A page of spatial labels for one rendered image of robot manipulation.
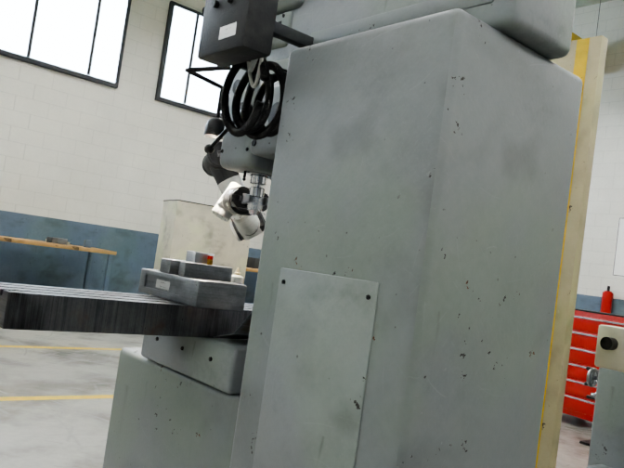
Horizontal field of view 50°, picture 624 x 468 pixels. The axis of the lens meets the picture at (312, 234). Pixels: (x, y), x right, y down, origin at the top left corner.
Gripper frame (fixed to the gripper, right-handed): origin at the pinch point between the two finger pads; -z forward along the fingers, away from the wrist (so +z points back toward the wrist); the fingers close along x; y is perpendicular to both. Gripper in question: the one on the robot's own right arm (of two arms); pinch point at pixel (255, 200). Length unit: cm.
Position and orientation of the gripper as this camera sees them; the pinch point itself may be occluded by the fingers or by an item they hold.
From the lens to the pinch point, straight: 198.4
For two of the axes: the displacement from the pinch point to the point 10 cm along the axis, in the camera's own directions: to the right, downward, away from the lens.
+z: -4.4, -0.3, 9.0
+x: 8.9, 1.4, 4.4
